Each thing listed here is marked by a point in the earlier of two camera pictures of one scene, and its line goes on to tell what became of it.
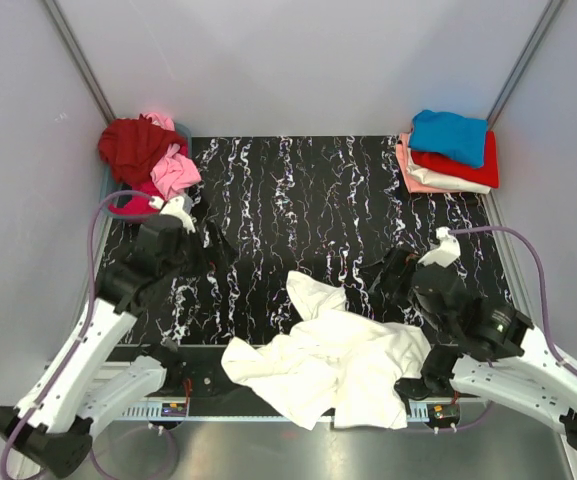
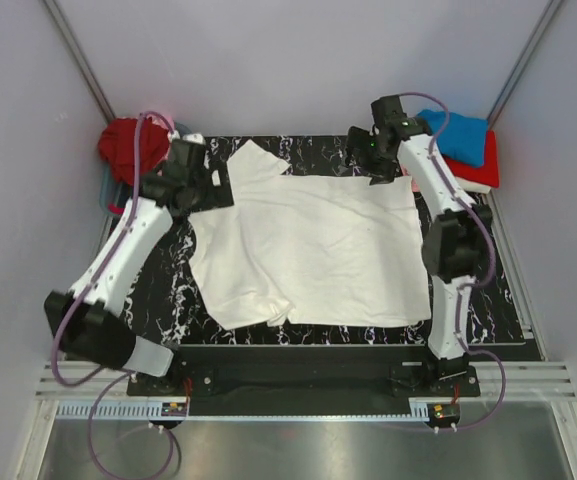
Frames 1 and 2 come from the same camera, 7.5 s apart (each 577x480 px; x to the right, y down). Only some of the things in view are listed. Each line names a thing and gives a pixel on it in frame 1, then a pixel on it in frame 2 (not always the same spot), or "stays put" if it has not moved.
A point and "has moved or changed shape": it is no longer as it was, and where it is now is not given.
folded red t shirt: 487,176 stays put
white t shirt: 332,363 has moved or changed shape
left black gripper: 204,245 -> 216,187
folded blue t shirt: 461,139 stays put
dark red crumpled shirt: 131,146 stays put
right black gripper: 399,270 -> 375,167
